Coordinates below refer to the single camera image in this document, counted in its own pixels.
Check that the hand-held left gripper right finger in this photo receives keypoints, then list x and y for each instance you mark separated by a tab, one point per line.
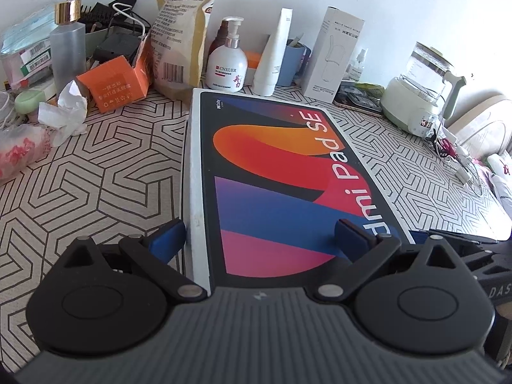
351	240

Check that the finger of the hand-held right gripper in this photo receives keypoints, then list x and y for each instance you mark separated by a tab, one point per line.
420	236

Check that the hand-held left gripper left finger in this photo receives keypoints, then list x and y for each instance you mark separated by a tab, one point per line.
168	240

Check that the colourful tablet box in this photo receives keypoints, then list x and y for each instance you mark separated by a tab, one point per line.
260	192

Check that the geometric patterned desktop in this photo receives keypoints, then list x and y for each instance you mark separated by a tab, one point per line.
100	176

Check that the white charger plug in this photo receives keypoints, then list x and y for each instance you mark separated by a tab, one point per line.
463	172

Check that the pink scissors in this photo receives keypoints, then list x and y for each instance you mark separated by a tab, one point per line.
448	147

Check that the white packet with red print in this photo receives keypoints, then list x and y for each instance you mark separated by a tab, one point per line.
500	176

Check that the beige bag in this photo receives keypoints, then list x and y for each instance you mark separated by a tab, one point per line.
484	120

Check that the dark flat packet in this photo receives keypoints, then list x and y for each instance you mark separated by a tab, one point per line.
358	102

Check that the glass electric kettle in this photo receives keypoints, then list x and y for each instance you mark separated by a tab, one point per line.
416	92

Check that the green snack packet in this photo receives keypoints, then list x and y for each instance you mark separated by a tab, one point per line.
372	89

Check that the crumpled white tissue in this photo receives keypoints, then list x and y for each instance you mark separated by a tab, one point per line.
70	114

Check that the open orange cardboard box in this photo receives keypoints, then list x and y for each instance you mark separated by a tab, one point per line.
114	84

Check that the small clear spray bottle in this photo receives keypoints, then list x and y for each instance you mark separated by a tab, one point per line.
357	68

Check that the pink and clear plastic bag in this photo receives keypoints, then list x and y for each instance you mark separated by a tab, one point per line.
20	148

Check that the white pump bottle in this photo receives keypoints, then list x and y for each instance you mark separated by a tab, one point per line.
227	68

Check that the tall white carton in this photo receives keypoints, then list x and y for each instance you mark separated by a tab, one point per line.
330	56

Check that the blue cup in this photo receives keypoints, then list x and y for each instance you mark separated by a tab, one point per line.
294	62

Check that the green soap bar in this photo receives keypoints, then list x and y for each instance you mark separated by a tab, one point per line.
30	101

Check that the white squeeze tube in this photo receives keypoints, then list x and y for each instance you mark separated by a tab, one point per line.
272	60

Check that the small orange box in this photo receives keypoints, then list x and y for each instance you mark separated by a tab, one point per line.
253	59

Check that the black power adapter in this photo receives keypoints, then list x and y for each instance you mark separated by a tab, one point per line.
116	46

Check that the brown pump bottle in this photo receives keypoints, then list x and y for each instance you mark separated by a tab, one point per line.
218	38

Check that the tan paper pouch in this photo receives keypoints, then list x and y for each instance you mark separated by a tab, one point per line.
180	28

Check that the clear bottle with gold cap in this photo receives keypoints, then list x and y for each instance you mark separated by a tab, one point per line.
68	48

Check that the green and white medicine box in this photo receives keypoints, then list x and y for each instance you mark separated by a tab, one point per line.
36	59

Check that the black comb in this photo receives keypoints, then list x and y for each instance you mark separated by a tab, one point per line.
94	16

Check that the pack of blue face masks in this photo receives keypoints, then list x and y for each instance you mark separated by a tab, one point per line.
24	28

